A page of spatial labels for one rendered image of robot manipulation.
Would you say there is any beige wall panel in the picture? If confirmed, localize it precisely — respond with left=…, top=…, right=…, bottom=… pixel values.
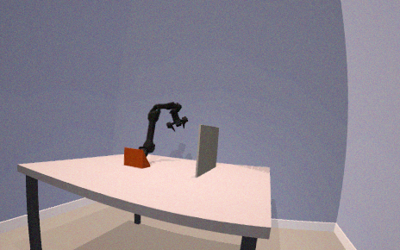
left=195, top=124, right=219, bottom=178

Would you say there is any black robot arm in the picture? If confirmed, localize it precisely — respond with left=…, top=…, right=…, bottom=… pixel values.
left=139, top=102, right=183, bottom=157

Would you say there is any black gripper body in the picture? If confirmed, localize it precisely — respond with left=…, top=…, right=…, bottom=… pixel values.
left=166, top=116, right=188, bottom=128

